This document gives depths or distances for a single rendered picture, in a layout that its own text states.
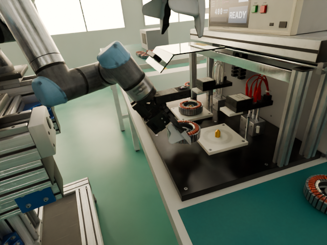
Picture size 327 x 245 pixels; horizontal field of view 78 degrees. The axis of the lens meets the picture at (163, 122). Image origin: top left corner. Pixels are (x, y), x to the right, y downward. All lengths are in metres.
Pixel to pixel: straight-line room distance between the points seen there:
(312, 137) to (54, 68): 0.71
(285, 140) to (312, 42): 0.25
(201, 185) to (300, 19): 0.50
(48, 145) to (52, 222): 0.90
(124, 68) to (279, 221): 0.51
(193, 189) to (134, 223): 0.96
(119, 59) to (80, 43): 4.79
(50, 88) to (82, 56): 4.82
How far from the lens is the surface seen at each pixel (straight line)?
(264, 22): 0.72
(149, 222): 1.48
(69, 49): 5.34
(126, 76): 0.53
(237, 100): 0.71
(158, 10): 0.47
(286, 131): 0.63
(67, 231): 1.34
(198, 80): 0.93
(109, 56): 0.52
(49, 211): 1.49
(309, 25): 0.69
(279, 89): 0.86
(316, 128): 0.71
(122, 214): 1.56
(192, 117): 0.89
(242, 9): 0.80
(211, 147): 0.71
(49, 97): 0.54
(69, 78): 0.56
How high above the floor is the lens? 1.19
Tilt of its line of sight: 28 degrees down
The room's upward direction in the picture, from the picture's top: 5 degrees counter-clockwise
